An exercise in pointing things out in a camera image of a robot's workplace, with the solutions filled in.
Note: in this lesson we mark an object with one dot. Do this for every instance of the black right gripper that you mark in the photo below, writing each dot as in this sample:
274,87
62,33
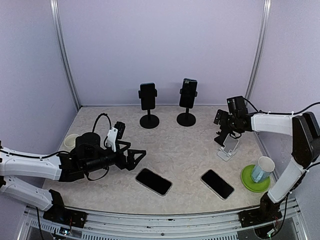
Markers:
225,124

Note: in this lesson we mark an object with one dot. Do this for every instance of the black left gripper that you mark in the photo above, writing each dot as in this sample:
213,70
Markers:
130,164

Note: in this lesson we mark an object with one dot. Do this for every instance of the black folding phone stand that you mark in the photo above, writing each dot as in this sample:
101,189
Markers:
221,137

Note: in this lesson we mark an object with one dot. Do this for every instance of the blue-edged black phone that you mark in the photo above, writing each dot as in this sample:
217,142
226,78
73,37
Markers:
188,93

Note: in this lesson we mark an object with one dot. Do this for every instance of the black round-base phone stand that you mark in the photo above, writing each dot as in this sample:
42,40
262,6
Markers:
186,119

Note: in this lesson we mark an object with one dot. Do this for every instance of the teal-edged black phone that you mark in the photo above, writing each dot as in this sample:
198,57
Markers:
147,95

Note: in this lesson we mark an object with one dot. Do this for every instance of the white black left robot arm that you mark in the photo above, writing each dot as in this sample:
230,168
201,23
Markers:
86,157

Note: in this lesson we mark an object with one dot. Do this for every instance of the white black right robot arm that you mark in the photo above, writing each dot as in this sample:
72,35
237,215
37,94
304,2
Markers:
302,126

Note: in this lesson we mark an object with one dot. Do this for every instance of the clear-case black phone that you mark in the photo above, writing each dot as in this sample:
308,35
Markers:
153,181

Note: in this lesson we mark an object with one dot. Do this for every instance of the silver folding phone stand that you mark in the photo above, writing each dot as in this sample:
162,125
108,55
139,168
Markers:
229,148

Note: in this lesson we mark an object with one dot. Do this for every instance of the white-edged black phone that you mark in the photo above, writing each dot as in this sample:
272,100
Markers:
217,184

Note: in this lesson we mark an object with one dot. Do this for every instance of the light blue cup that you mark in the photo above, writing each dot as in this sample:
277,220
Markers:
264,167

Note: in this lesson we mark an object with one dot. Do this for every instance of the green plate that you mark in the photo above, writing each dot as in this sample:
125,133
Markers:
252,181

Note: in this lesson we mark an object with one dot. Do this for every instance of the white mug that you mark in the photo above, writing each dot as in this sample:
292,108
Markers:
70,140

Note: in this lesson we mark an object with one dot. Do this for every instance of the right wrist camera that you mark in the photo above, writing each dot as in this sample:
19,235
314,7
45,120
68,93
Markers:
221,117

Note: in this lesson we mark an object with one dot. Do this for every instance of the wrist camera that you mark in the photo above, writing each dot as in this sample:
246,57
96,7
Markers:
221,117
115,133

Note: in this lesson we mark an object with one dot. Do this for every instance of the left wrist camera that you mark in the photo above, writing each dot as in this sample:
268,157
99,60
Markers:
115,133

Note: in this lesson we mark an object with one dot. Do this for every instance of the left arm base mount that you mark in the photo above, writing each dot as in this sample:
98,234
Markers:
66,216

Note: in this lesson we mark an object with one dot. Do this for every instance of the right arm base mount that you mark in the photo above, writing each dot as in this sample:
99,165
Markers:
256,216

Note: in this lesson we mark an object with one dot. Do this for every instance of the aluminium front rail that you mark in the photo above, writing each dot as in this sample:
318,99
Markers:
99,225

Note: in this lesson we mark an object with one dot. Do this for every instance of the right aluminium frame post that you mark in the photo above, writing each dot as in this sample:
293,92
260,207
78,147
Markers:
259,48

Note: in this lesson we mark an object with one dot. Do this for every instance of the aluminium frame post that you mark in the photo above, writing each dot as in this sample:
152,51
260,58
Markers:
259,48
63,53

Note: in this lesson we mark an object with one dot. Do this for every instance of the left aluminium frame post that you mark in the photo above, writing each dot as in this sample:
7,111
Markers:
63,53

